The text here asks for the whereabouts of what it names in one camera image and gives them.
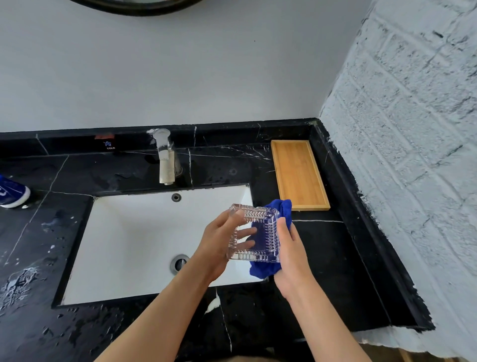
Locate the clear cut glass dish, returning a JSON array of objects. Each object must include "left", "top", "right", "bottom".
[{"left": 226, "top": 204, "right": 281, "bottom": 264}]

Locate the blue cleaning cloth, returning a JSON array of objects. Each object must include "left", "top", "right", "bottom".
[{"left": 249, "top": 199, "right": 293, "bottom": 280}]

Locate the black round mirror frame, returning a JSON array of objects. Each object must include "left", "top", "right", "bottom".
[{"left": 69, "top": 0, "right": 203, "bottom": 16}]

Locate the person's right forearm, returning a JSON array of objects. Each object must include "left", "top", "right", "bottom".
[{"left": 286, "top": 280, "right": 372, "bottom": 362}]

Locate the blue bottle with white base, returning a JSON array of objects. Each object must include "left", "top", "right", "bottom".
[{"left": 0, "top": 175, "right": 31, "bottom": 209}]

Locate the chrome sink faucet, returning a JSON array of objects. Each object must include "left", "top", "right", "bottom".
[{"left": 150, "top": 128, "right": 183, "bottom": 186}]

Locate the person's left forearm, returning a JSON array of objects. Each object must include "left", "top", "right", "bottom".
[{"left": 94, "top": 260, "right": 214, "bottom": 362}]

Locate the person's right hand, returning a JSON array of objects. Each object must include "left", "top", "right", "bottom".
[{"left": 274, "top": 218, "right": 316, "bottom": 300}]

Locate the person's left hand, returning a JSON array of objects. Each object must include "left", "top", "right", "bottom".
[{"left": 192, "top": 209, "right": 258, "bottom": 283}]

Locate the chrome sink drain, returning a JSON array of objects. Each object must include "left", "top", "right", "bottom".
[{"left": 170, "top": 254, "right": 191, "bottom": 275}]

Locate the bamboo wooden tray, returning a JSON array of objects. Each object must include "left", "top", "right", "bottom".
[{"left": 271, "top": 140, "right": 331, "bottom": 212}]

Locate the white rectangular sink basin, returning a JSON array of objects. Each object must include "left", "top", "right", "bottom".
[{"left": 60, "top": 184, "right": 266, "bottom": 306}]

